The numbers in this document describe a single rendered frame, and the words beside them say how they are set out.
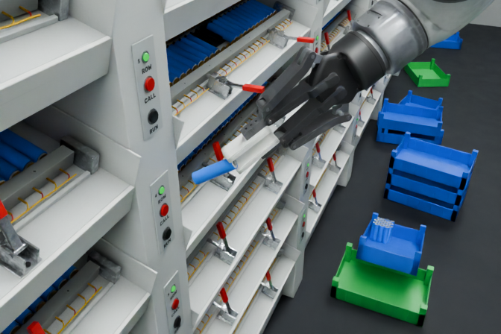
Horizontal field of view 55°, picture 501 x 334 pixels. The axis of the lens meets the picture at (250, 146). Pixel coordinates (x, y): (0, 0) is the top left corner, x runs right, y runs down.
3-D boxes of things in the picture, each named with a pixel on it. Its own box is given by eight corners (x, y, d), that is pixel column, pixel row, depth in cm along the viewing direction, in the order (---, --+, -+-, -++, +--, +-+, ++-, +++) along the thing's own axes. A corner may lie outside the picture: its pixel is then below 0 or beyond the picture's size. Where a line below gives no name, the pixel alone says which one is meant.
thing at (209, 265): (296, 173, 136) (314, 136, 128) (187, 341, 89) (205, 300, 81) (235, 139, 140) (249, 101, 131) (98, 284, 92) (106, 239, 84)
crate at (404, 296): (429, 282, 167) (434, 266, 163) (422, 327, 152) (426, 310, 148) (345, 258, 178) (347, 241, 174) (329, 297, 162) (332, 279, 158)
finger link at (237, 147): (272, 131, 63) (270, 127, 62) (229, 164, 63) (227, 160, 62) (263, 121, 65) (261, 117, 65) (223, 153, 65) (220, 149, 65)
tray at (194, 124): (304, 45, 117) (319, 9, 111) (169, 173, 69) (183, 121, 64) (233, 9, 120) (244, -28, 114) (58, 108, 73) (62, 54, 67)
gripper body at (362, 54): (365, 64, 70) (315, 104, 70) (343, 19, 64) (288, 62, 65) (396, 83, 63) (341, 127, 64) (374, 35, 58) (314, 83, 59)
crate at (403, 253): (369, 230, 191) (373, 212, 189) (422, 244, 184) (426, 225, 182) (355, 258, 164) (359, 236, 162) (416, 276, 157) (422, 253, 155)
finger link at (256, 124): (277, 117, 63) (267, 101, 61) (247, 141, 63) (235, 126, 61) (273, 112, 64) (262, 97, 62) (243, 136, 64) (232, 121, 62)
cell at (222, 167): (197, 173, 67) (237, 156, 65) (200, 185, 67) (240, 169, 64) (190, 171, 66) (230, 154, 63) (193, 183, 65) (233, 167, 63)
